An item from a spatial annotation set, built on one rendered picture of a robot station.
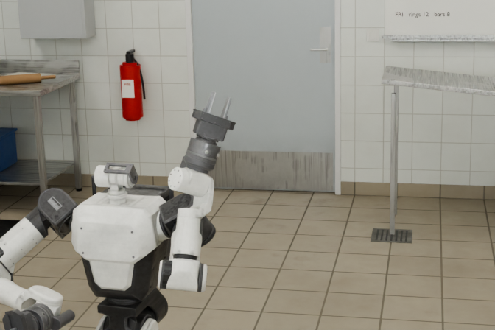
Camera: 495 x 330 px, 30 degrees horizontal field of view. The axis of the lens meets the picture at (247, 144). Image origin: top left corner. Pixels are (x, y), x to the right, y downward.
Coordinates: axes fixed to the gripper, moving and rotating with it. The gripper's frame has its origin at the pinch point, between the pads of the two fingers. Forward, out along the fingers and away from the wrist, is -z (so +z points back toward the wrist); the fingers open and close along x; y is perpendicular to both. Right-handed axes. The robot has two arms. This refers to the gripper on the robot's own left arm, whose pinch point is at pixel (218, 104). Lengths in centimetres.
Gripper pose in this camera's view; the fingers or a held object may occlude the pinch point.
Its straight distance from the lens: 258.2
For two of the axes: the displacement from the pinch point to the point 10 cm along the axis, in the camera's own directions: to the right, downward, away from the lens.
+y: -2.6, -0.9, 9.6
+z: -3.2, 9.5, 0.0
